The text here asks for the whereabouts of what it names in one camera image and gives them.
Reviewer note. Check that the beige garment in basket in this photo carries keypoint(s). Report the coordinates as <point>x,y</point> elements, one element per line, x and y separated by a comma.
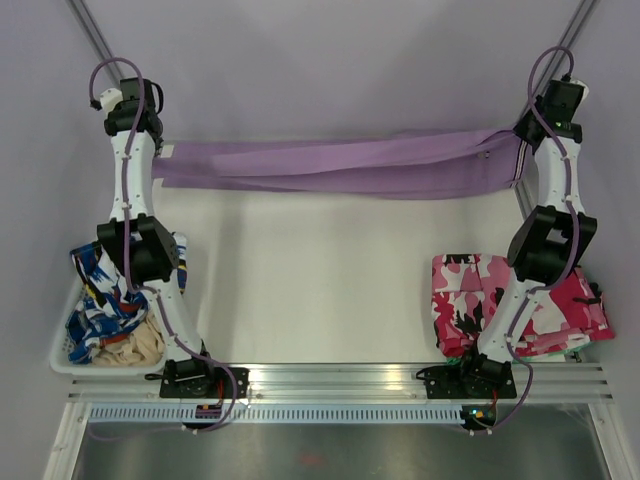
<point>144,346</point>

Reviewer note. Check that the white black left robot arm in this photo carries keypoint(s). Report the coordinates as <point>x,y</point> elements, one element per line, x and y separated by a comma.
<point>141,247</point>

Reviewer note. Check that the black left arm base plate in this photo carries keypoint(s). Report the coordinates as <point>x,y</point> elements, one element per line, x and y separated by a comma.
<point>217,385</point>

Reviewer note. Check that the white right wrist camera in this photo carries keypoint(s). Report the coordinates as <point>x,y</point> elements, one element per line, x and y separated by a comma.
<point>583,85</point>

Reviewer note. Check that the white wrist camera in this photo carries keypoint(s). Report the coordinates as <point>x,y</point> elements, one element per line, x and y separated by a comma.
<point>583,85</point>
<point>107,100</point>

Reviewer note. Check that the aluminium frame rail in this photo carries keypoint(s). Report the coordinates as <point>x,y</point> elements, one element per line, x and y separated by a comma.
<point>553,383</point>

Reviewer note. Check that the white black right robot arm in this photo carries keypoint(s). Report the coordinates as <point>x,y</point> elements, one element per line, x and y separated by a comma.
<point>548,245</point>

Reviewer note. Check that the white slotted cable duct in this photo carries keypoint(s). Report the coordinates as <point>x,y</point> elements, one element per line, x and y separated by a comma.
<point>277,414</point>

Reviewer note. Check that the white plastic laundry basket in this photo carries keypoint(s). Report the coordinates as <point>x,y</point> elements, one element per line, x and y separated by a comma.
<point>65,350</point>

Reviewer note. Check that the purple trousers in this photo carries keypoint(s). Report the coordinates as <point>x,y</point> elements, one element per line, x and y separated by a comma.
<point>416,165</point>

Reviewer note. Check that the pink camouflage folded trousers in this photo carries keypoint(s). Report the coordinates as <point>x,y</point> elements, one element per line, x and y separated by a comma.
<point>466,291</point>

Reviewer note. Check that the blue white patterned garment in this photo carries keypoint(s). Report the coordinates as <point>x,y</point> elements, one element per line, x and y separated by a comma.
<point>105,300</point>

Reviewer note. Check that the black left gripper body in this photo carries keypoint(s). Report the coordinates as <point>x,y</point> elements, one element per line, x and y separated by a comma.
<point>158,140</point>

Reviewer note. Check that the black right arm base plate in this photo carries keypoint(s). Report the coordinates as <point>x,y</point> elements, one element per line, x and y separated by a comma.
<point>449,382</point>

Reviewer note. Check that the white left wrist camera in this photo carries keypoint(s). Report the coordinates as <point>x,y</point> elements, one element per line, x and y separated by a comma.
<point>107,100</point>

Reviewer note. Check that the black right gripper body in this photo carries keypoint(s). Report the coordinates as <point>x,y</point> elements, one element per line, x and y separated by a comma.
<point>522,127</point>

